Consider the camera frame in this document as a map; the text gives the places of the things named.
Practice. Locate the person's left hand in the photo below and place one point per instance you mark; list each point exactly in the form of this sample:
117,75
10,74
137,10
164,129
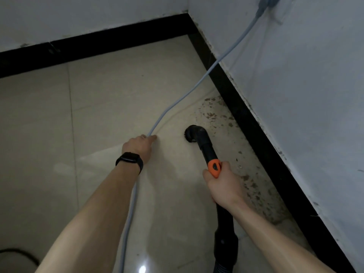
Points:
139,149

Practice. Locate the person's right hand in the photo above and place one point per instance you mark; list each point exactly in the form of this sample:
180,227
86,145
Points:
226,187

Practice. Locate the person's left forearm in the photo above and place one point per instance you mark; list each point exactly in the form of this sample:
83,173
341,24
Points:
85,227

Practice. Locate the person's right forearm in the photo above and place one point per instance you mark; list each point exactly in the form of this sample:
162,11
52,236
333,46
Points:
273,241

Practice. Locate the black smartwatch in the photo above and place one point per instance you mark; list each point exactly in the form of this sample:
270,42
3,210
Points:
129,160

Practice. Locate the black baseboard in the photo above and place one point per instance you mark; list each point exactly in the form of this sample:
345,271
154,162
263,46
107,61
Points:
99,39

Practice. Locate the white wall socket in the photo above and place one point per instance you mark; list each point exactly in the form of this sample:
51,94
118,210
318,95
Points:
281,8

